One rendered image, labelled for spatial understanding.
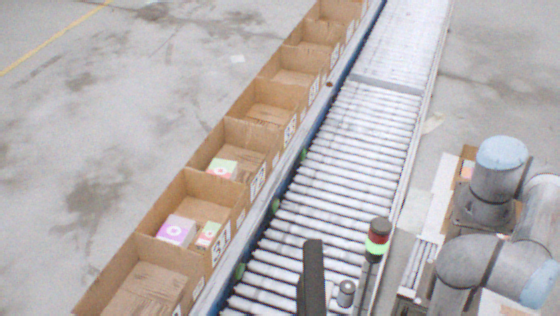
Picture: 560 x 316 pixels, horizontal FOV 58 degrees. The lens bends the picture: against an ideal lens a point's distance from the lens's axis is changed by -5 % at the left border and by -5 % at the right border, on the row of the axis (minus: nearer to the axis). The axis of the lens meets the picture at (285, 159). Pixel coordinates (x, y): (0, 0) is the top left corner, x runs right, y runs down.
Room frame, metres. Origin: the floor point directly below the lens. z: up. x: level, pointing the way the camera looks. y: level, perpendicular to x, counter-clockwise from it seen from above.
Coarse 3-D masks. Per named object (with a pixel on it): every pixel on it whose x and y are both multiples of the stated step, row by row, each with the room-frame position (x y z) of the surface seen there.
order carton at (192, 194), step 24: (192, 168) 1.63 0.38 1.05; (168, 192) 1.51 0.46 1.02; (192, 192) 1.62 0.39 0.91; (216, 192) 1.59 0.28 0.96; (240, 192) 1.55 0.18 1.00; (144, 216) 1.34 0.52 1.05; (168, 216) 1.48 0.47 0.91; (192, 216) 1.51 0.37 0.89; (216, 216) 1.52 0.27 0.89; (216, 240) 1.27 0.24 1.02; (216, 264) 1.26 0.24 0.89
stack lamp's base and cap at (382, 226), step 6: (372, 222) 0.79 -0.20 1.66; (378, 222) 0.80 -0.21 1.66; (384, 222) 0.80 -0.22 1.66; (390, 222) 0.80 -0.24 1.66; (372, 228) 0.78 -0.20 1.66; (378, 228) 0.78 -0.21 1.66; (384, 228) 0.78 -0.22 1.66; (390, 228) 0.78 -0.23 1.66; (378, 234) 0.77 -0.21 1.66; (384, 234) 0.77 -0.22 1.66; (366, 252) 0.78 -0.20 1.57; (372, 252) 0.77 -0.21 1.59; (384, 252) 0.78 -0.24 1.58; (366, 258) 0.78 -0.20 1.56; (372, 258) 0.77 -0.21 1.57; (378, 258) 0.77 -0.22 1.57
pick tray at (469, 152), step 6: (468, 144) 2.16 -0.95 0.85; (462, 150) 2.11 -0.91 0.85; (468, 150) 2.15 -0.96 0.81; (474, 150) 2.14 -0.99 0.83; (462, 156) 2.16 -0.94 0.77; (468, 156) 2.15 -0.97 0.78; (474, 156) 2.14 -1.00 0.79; (474, 162) 2.13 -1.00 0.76; (456, 168) 2.07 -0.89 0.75; (456, 174) 2.02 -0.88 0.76; (462, 180) 1.89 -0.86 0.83; (468, 180) 1.88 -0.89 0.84; (450, 186) 1.91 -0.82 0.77
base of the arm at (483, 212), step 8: (464, 192) 1.31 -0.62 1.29; (472, 192) 1.27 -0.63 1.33; (464, 200) 1.28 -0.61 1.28; (472, 200) 1.26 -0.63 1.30; (480, 200) 1.24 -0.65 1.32; (488, 200) 1.22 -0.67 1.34; (512, 200) 1.27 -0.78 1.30; (464, 208) 1.26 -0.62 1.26; (472, 208) 1.24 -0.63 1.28; (480, 208) 1.23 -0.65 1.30; (488, 208) 1.22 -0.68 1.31; (496, 208) 1.22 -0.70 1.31; (504, 208) 1.22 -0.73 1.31; (512, 208) 1.25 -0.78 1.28; (472, 216) 1.23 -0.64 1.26; (480, 216) 1.21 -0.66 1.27; (488, 216) 1.21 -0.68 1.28; (496, 216) 1.21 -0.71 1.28; (504, 216) 1.23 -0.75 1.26; (480, 224) 1.21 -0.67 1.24; (488, 224) 1.20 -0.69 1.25; (496, 224) 1.20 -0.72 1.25
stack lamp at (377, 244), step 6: (372, 234) 0.77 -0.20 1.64; (366, 240) 0.79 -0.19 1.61; (372, 240) 0.77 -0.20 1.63; (378, 240) 0.77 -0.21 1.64; (384, 240) 0.77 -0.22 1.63; (366, 246) 0.78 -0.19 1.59; (372, 246) 0.77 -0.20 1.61; (378, 246) 0.77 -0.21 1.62; (384, 246) 0.77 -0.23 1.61; (378, 252) 0.77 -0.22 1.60
